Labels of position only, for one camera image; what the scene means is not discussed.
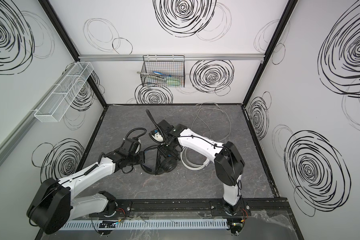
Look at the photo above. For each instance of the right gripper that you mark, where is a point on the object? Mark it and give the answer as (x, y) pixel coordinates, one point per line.
(162, 125)

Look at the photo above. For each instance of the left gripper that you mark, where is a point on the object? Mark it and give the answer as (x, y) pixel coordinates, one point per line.
(155, 167)

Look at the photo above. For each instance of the black blue gaming headset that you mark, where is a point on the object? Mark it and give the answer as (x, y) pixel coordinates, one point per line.
(163, 164)

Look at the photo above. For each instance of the white headphones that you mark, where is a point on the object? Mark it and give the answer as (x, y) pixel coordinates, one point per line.
(193, 160)

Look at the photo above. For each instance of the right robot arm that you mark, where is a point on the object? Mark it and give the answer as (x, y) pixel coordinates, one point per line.
(228, 162)

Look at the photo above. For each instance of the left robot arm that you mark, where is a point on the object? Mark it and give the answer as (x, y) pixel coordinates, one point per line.
(56, 201)

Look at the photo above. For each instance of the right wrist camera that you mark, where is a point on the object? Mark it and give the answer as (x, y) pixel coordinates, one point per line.
(156, 136)

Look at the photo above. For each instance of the white slotted cable duct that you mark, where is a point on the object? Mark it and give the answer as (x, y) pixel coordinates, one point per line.
(182, 224)

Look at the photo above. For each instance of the items in wire basket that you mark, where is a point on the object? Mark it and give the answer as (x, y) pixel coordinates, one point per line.
(161, 79)

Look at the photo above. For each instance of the black wire basket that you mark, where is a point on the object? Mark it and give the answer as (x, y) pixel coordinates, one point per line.
(174, 68)

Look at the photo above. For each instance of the white mesh wall tray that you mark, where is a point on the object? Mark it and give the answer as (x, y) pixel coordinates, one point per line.
(71, 91)

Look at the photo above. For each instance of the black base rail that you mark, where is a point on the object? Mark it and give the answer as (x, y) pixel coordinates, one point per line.
(129, 208)

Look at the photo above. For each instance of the aluminium wall rail back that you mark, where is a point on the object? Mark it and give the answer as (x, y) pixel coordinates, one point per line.
(170, 57)

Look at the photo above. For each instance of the aluminium wall rail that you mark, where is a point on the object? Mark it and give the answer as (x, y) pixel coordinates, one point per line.
(170, 57)
(22, 128)

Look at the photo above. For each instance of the aluminium wall rail left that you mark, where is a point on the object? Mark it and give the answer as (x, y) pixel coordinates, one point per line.
(22, 128)

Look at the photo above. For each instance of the black corner frame post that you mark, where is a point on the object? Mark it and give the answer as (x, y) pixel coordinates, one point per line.
(54, 19)

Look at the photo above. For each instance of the right black corner post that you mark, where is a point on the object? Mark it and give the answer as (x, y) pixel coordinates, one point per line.
(291, 4)

